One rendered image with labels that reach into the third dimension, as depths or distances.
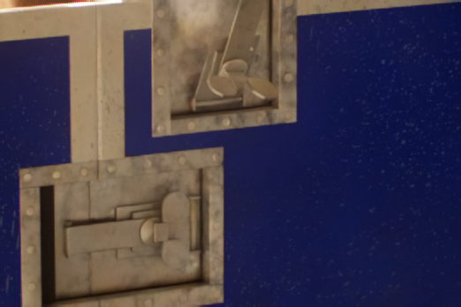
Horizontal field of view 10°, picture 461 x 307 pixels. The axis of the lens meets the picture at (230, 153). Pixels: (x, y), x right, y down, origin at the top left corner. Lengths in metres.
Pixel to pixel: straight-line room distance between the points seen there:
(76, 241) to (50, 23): 0.18
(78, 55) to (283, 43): 0.18
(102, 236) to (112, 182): 0.04
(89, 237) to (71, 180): 0.05
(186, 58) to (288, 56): 0.08
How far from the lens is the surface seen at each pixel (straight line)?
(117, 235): 2.07
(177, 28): 2.07
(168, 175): 2.09
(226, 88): 2.04
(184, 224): 2.10
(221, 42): 2.05
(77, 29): 2.02
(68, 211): 2.06
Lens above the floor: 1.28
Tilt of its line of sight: 12 degrees down
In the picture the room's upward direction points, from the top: straight up
